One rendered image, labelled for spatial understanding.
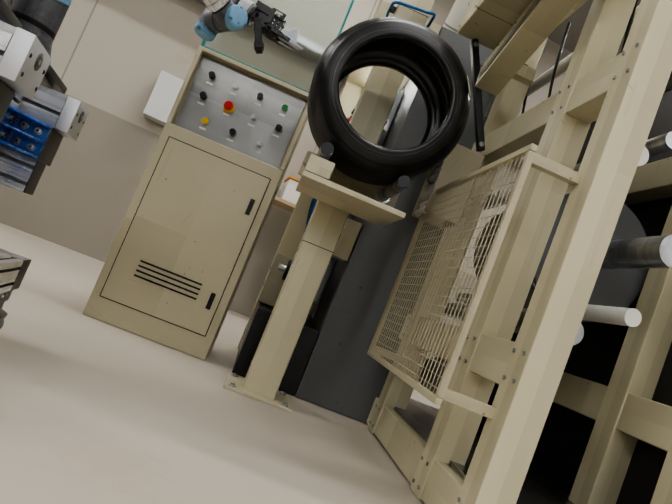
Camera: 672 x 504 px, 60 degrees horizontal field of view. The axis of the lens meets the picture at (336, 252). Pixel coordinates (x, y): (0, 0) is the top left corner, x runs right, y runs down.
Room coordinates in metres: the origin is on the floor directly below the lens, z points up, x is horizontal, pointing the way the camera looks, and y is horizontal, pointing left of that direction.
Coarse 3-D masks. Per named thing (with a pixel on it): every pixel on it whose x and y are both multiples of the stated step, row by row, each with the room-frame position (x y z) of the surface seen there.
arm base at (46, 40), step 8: (16, 16) 1.42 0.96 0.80; (24, 16) 1.42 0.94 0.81; (24, 24) 1.42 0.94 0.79; (32, 24) 1.43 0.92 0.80; (40, 24) 1.44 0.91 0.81; (32, 32) 1.43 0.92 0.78; (40, 32) 1.45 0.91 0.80; (48, 32) 1.46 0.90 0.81; (40, 40) 1.45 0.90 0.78; (48, 40) 1.47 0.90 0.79; (48, 48) 1.48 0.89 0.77
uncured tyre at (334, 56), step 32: (352, 32) 1.87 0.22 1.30; (384, 32) 1.87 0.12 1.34; (416, 32) 1.88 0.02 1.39; (320, 64) 1.89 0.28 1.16; (352, 64) 2.13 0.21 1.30; (384, 64) 2.14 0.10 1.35; (416, 64) 2.14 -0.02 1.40; (448, 64) 1.89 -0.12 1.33; (320, 96) 1.88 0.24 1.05; (448, 96) 2.12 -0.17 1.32; (320, 128) 1.91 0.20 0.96; (352, 128) 1.87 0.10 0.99; (448, 128) 1.90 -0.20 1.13; (352, 160) 1.91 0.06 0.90; (384, 160) 1.89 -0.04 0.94; (416, 160) 1.90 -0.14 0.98
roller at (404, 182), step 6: (396, 180) 1.93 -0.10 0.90; (402, 180) 1.90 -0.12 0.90; (408, 180) 1.90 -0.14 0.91; (390, 186) 2.01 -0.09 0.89; (396, 186) 1.93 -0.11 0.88; (402, 186) 1.90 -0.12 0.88; (408, 186) 1.91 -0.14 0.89; (378, 192) 2.24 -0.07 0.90; (384, 192) 2.11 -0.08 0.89; (390, 192) 2.04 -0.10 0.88; (396, 192) 2.00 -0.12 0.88; (378, 198) 2.24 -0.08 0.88; (384, 198) 2.17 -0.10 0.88
